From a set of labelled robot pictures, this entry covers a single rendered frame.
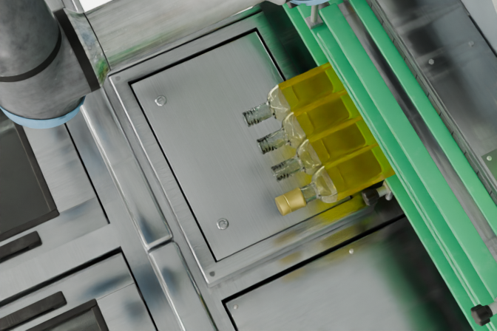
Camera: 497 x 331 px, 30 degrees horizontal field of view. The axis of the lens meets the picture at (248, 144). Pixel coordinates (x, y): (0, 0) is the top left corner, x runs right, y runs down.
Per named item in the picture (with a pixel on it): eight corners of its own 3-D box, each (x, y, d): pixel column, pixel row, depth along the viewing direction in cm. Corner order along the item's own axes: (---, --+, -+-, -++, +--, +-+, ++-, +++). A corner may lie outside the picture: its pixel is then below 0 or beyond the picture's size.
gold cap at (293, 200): (308, 210, 158) (285, 220, 157) (299, 197, 160) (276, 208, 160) (304, 195, 155) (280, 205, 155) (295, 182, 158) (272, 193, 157)
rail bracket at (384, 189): (420, 170, 171) (356, 200, 169) (426, 156, 165) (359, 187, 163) (431, 188, 170) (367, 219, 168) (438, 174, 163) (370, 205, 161)
